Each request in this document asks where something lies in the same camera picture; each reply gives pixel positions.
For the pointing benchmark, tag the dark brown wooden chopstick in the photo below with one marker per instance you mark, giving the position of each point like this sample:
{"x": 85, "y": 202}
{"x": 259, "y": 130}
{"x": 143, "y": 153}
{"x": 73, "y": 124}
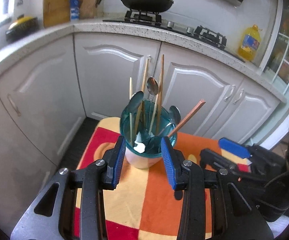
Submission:
{"x": 161, "y": 80}

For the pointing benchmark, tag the white framed glass door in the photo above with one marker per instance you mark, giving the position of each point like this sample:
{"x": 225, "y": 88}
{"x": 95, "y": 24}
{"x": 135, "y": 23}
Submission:
{"x": 288, "y": 47}

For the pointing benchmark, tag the reddish brown square chopstick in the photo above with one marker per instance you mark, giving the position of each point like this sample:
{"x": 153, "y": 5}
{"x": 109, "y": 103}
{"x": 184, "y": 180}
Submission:
{"x": 189, "y": 115}

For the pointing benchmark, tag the yellow cooking oil bottle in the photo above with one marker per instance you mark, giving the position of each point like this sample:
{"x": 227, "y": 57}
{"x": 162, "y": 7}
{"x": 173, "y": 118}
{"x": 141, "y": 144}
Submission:
{"x": 249, "y": 45}

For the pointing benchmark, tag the black glass gas stove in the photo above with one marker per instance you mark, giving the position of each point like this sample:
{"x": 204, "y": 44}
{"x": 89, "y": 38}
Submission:
{"x": 142, "y": 17}

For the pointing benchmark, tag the white cup with teal rim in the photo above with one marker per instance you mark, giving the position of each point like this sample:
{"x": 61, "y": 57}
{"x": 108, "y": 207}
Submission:
{"x": 144, "y": 162}

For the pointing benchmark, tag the rose printed orange mat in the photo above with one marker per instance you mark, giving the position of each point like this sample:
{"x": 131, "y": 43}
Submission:
{"x": 139, "y": 197}

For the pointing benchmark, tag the light wooden chopstick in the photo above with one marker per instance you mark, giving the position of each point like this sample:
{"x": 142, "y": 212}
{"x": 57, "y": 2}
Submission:
{"x": 143, "y": 90}
{"x": 156, "y": 105}

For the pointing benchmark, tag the white cabinet door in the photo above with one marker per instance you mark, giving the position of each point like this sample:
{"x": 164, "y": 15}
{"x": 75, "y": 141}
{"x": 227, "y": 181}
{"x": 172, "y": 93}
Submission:
{"x": 9, "y": 155}
{"x": 104, "y": 80}
{"x": 257, "y": 110}
{"x": 197, "y": 85}
{"x": 42, "y": 92}

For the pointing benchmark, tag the black wok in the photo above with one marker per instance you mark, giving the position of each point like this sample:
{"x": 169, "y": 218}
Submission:
{"x": 147, "y": 6}

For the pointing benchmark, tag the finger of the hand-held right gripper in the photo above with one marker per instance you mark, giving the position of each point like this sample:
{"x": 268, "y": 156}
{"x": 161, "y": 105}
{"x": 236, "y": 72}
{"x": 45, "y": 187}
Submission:
{"x": 234, "y": 147}
{"x": 214, "y": 158}

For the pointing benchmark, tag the yellow and black pot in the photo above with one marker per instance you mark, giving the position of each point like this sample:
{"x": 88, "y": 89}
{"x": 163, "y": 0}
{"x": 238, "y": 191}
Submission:
{"x": 22, "y": 25}

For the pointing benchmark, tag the wooden cutting board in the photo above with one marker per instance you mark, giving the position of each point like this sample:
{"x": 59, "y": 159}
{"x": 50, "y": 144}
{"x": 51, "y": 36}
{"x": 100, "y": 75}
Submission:
{"x": 57, "y": 7}

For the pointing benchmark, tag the metal spoon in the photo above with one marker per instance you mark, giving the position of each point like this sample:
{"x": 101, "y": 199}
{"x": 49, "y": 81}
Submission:
{"x": 152, "y": 86}

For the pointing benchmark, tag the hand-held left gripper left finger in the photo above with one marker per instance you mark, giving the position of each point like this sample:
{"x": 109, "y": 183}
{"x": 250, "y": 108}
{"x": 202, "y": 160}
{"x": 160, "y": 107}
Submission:
{"x": 117, "y": 162}

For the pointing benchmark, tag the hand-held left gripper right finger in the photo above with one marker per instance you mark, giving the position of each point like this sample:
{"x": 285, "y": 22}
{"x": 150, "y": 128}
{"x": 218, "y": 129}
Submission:
{"x": 170, "y": 165}

